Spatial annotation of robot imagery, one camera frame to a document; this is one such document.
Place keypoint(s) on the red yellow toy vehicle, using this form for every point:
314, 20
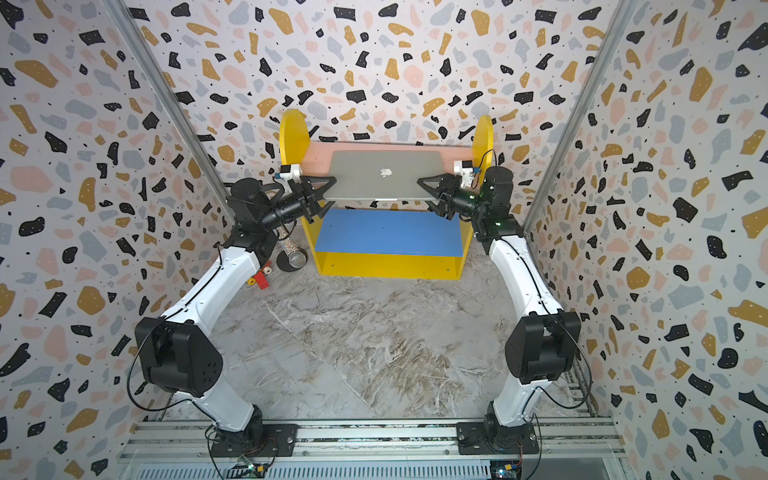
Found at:
260, 278

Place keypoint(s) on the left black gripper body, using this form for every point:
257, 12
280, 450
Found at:
294, 206

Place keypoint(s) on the right circuit board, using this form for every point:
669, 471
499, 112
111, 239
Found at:
505, 470

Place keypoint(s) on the silver laptop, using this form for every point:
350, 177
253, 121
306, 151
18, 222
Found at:
381, 175

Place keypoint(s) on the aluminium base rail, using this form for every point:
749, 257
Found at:
570, 448

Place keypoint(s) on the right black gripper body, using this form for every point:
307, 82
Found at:
463, 204

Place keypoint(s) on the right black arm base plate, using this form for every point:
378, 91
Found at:
488, 438

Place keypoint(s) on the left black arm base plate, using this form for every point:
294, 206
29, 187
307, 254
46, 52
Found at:
268, 440

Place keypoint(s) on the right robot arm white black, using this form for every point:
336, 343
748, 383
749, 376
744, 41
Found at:
544, 342

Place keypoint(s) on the glitter tube on black base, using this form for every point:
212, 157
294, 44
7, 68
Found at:
291, 257

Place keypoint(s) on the yellow shelf pink blue boards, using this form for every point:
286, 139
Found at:
387, 239

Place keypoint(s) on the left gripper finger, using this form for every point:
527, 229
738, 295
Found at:
316, 209
315, 187

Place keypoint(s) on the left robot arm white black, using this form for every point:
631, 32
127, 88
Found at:
175, 351

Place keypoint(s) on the left green circuit board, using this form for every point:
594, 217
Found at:
244, 468

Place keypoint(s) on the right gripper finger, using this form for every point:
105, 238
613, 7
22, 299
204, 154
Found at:
438, 186
440, 206

